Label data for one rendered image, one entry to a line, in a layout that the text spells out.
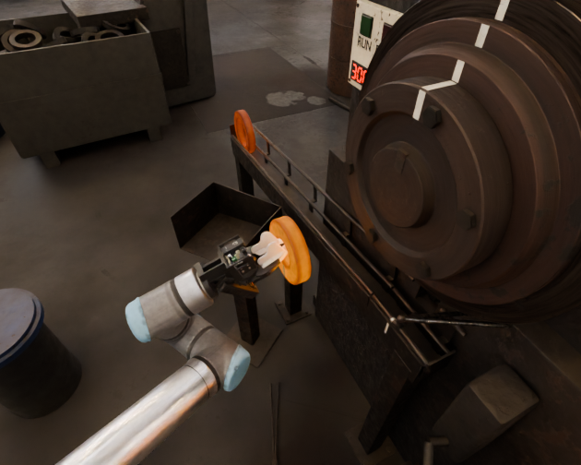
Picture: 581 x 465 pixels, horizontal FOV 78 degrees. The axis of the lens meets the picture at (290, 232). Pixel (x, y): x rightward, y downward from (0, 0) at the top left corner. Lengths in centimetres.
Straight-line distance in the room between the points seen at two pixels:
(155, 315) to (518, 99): 68
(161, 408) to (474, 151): 64
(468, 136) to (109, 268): 187
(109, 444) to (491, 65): 75
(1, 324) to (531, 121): 144
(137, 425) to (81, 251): 161
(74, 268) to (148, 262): 38
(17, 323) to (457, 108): 135
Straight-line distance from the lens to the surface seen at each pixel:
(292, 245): 74
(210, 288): 76
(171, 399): 76
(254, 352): 160
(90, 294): 201
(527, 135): 45
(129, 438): 73
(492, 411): 74
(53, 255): 230
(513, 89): 46
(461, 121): 44
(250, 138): 157
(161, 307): 77
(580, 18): 46
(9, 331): 144
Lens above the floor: 142
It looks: 44 degrees down
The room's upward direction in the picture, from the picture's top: straight up
